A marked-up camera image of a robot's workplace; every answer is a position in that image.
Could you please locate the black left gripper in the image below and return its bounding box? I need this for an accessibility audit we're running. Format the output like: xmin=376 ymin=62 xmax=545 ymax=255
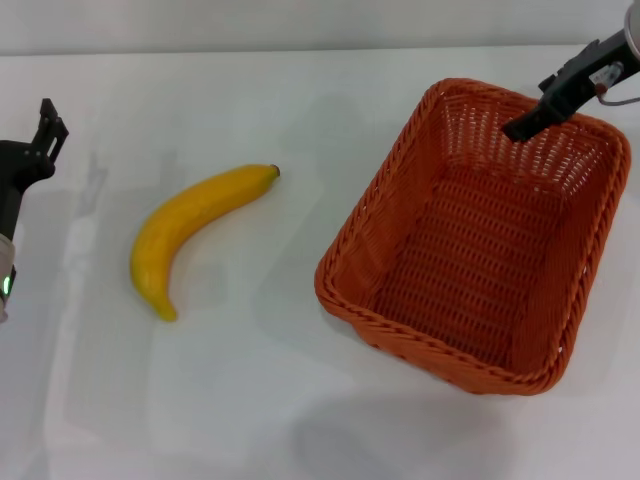
xmin=0 ymin=98 xmax=70 ymax=240

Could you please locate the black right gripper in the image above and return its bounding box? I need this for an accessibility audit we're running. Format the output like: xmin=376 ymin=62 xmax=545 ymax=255
xmin=502 ymin=29 xmax=636 ymax=143

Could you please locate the yellow banana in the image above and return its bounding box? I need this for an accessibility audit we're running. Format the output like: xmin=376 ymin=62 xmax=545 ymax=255
xmin=129 ymin=163 xmax=281 ymax=324

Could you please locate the orange woven plastic basket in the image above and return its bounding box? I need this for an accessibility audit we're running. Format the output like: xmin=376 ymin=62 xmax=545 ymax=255
xmin=314 ymin=77 xmax=632 ymax=396

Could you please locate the grey right gripper cable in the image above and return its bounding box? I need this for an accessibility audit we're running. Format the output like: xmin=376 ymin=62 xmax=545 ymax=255
xmin=594 ymin=69 xmax=640 ymax=108

